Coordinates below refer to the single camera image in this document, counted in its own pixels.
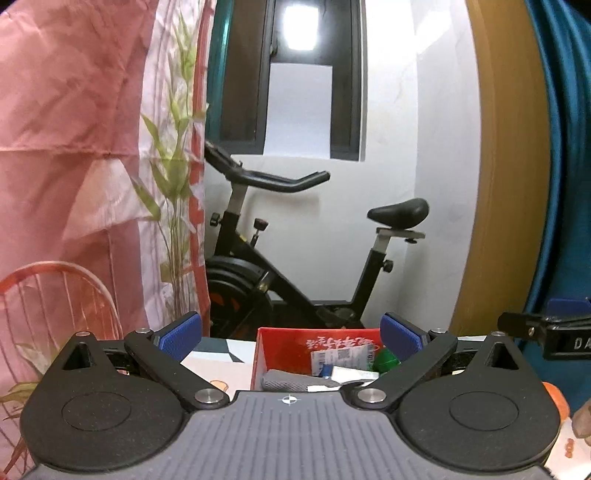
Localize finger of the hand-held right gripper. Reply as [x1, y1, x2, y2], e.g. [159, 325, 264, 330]
[498, 298, 591, 341]

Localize wooden door frame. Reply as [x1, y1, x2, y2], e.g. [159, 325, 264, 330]
[450, 0, 555, 339]

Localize white sheet on window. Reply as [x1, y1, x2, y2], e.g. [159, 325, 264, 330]
[264, 62, 336, 161]

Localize red strawberry print cardboard box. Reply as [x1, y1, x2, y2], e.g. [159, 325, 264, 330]
[250, 327, 386, 393]

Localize grey knitted cloth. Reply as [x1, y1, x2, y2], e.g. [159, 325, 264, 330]
[261, 368, 309, 392]

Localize dark framed window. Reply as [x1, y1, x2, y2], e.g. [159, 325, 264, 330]
[208, 0, 371, 162]

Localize green soft item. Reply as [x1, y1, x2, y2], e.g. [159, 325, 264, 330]
[373, 348, 399, 374]

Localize orange rounded object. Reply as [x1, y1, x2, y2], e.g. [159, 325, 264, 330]
[542, 381, 568, 420]

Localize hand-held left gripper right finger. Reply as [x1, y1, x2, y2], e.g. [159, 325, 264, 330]
[353, 311, 539, 411]

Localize teal curtain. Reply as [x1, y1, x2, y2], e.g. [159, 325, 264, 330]
[522, 0, 591, 416]

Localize black exercise bike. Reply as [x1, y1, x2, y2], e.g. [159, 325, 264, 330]
[203, 141, 430, 340]

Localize white cartoon print tablecloth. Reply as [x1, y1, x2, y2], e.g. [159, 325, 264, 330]
[180, 336, 591, 480]

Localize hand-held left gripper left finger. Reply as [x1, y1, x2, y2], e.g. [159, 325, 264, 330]
[44, 311, 230, 411]

